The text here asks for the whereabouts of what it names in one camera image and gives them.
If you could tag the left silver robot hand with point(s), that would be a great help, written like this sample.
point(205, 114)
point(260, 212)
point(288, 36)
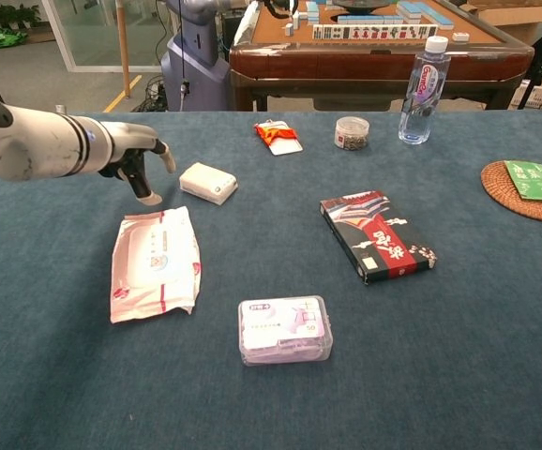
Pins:
point(128, 140)

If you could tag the small white packet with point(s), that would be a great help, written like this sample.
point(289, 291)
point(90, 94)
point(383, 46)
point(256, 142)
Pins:
point(207, 183)

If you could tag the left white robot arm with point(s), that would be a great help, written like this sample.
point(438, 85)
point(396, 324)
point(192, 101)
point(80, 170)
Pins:
point(41, 145)

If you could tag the white pink wet wipes pack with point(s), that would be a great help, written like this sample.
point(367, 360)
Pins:
point(156, 262)

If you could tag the clear plastic card box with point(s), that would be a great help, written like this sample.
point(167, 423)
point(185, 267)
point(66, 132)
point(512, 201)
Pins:
point(285, 330)

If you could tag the black red flat box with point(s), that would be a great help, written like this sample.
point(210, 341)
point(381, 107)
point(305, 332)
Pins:
point(376, 236)

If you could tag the cardboard box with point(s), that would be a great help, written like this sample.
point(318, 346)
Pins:
point(505, 19)

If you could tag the orange white snack packet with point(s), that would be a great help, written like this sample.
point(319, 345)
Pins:
point(278, 136)

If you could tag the green potted plant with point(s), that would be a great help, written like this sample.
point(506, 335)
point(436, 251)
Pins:
point(4, 21)

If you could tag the brown mahjong table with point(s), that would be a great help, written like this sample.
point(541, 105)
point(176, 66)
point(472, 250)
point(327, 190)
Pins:
point(336, 61)

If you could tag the row of mahjong tiles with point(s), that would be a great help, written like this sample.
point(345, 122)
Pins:
point(374, 32)

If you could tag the long blue mahjong tile stack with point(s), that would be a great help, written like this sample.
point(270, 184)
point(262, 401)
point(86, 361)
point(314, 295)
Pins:
point(369, 19)

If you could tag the clear water bottle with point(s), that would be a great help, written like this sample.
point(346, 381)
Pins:
point(423, 94)

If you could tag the blue felt table cover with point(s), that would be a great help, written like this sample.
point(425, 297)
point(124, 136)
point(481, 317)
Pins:
point(271, 412)

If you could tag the diagonal blue mahjong tile stack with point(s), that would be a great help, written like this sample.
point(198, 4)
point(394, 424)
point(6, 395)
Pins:
point(423, 14)

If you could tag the single white mahjong tile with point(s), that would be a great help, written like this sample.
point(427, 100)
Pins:
point(461, 37)

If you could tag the round woven rattan coaster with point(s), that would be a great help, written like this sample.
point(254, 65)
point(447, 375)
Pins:
point(501, 187)

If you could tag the green tea packet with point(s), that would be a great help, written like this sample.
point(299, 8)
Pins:
point(540, 183)

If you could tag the wooden post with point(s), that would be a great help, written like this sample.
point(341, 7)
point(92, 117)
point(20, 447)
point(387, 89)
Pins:
point(123, 47)

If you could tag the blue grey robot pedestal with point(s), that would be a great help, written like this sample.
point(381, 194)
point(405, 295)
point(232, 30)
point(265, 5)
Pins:
point(200, 51)

